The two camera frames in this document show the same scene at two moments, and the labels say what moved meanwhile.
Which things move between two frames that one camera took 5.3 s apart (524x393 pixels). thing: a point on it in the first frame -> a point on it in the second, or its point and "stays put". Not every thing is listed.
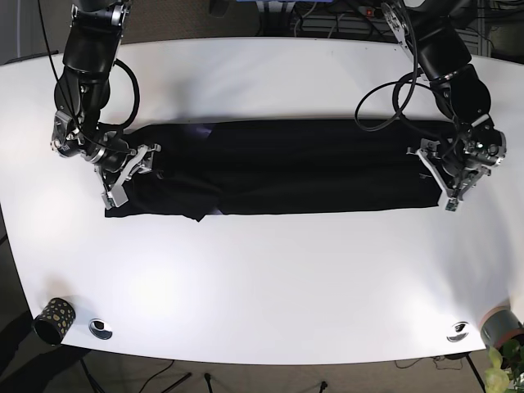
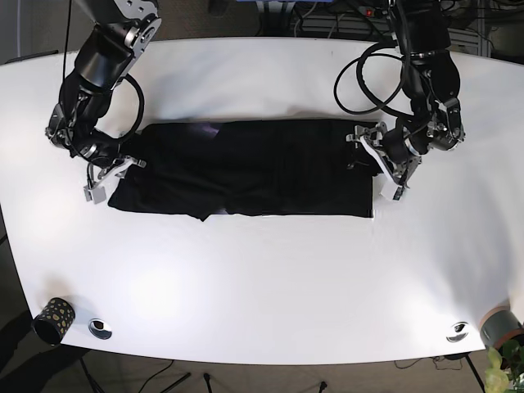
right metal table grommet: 458,332 stays put
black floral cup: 52,323 stays put
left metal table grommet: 100,329 stays put
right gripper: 457,169 -> 397,170
